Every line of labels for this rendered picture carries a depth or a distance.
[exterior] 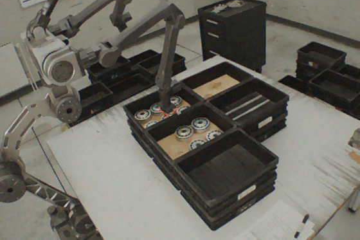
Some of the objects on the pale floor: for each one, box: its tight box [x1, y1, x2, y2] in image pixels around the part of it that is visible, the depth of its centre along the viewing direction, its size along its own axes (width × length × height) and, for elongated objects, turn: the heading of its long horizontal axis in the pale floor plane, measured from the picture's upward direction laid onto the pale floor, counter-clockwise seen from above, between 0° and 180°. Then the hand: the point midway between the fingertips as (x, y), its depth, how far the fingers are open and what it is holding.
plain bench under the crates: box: [46, 55, 360, 240], centre depth 205 cm, size 160×160×70 cm
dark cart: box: [197, 0, 266, 73], centre depth 348 cm, size 60×45×90 cm
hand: (168, 116), depth 182 cm, fingers open, 5 cm apart
